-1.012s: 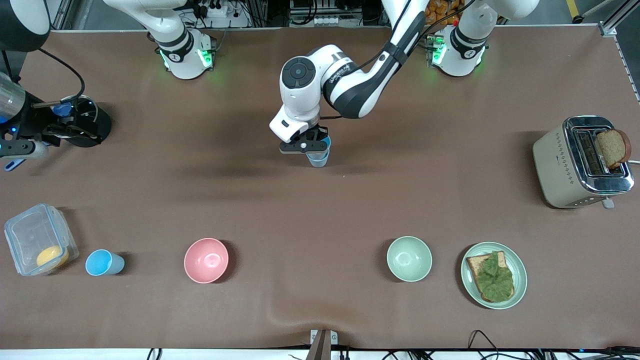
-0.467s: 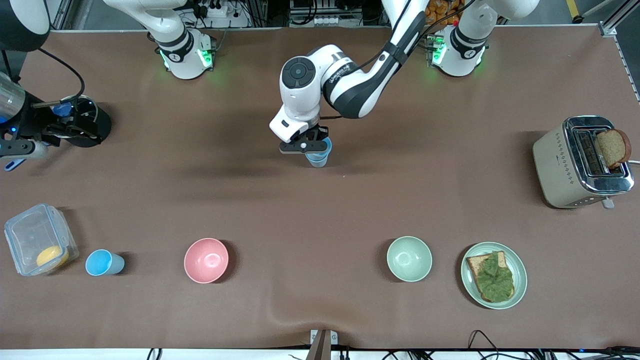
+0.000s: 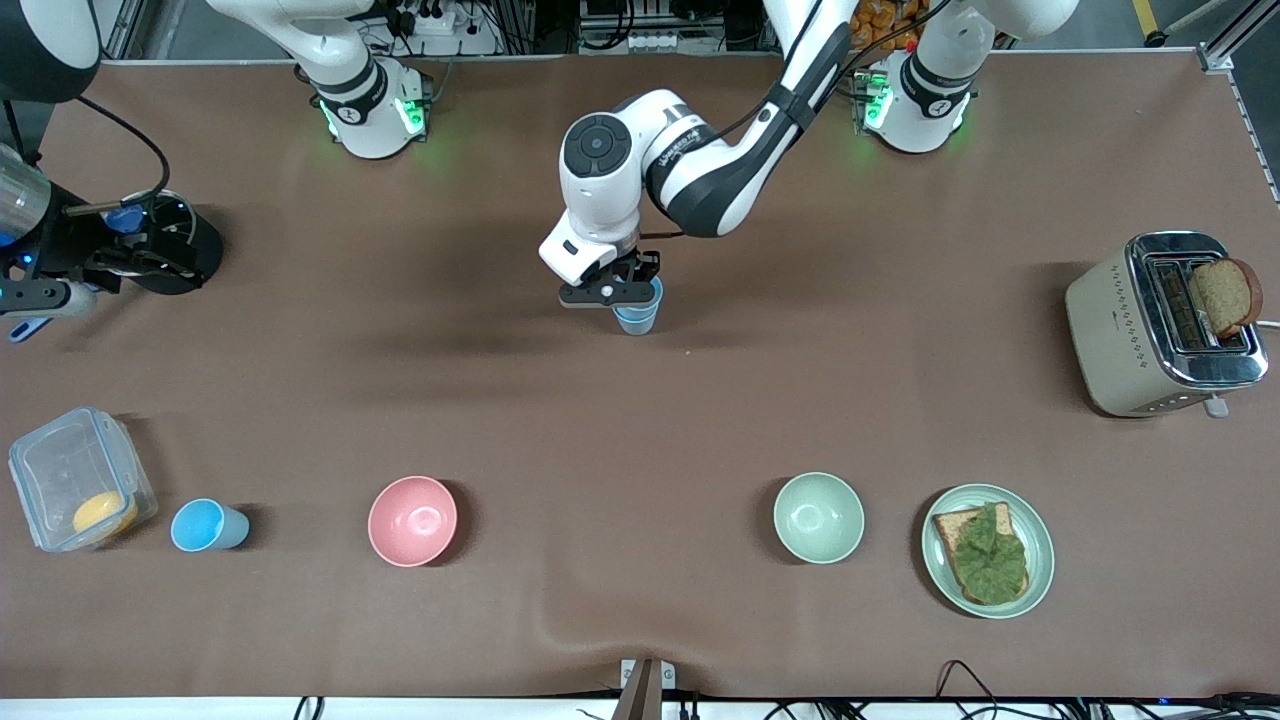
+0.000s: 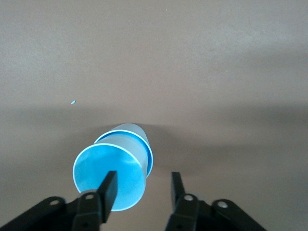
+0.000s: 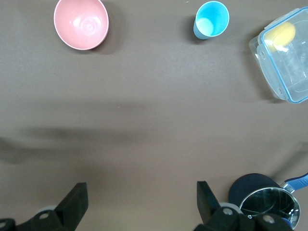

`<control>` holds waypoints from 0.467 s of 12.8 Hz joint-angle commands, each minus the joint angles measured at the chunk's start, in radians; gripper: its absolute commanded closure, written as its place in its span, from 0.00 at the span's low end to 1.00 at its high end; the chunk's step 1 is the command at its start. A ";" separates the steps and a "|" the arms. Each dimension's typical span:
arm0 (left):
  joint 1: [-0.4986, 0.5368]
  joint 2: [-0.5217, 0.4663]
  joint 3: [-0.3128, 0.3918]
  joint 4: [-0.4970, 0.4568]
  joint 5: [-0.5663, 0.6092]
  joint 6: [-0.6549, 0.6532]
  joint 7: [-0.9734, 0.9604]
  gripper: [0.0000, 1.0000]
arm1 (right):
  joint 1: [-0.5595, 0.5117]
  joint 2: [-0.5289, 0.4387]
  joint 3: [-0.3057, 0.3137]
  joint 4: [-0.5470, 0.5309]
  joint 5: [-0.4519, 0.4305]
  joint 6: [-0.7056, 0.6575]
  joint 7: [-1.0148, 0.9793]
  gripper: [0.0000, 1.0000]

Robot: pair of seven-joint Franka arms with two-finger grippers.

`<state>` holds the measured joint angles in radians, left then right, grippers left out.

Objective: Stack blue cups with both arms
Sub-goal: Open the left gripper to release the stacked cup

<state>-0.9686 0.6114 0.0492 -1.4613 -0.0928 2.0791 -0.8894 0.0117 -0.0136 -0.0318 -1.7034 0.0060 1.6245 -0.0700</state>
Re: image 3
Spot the glass lid with blue knob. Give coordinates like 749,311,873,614
105,189,197,263

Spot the brown table cover mat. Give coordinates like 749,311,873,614
0,50,1280,701

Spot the clear plastic food container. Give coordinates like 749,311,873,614
8,406,159,554

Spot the yellow round food piece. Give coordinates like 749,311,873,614
72,490,139,536

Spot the white power strip with plugs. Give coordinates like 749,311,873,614
385,0,501,58

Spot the pale green bowl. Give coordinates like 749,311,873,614
773,472,866,565

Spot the pink bowl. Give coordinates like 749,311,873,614
367,475,459,568

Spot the bag of orange buns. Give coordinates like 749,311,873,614
848,0,927,54

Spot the brown bread slice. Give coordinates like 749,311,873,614
932,502,1031,607

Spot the pale green plate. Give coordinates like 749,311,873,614
921,484,1056,620

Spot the green lettuce leaf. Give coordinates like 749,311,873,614
948,503,1029,605

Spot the beige chrome toaster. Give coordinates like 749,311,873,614
1064,231,1271,419

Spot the dark toasted bread slice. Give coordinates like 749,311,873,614
1192,257,1265,339

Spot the black saucepan with blue handle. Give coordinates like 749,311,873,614
8,188,225,344

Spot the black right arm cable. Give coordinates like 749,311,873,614
75,95,171,204

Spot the aluminium frame profile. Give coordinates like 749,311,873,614
1198,0,1280,73
100,0,191,61

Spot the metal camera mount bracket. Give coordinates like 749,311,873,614
619,658,677,720

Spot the black looped cable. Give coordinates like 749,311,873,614
934,659,1003,720

